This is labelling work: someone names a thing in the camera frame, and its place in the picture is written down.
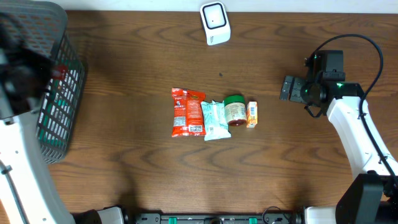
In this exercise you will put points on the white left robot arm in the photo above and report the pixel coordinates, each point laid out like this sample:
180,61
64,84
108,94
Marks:
28,193

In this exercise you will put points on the green lid jar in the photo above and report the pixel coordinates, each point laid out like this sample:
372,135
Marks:
235,110

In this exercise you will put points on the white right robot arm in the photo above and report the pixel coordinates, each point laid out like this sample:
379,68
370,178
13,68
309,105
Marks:
372,197

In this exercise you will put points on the small orange carton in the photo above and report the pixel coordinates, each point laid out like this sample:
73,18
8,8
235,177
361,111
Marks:
252,114

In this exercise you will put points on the red white packet in basket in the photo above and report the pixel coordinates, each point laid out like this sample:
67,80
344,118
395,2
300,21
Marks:
59,72

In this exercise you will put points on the white barcode scanner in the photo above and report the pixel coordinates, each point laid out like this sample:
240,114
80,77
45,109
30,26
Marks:
215,23

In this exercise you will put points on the red snack bag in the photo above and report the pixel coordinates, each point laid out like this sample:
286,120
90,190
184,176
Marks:
188,115

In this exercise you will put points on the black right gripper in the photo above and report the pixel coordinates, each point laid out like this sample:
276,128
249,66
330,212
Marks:
295,94

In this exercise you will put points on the light green snack packet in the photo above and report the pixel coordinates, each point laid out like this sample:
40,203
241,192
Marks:
215,123

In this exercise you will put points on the grey plastic mesh basket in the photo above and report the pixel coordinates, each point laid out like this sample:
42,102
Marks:
43,27

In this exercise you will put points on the black mounting rail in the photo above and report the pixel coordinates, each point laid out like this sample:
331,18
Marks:
270,218

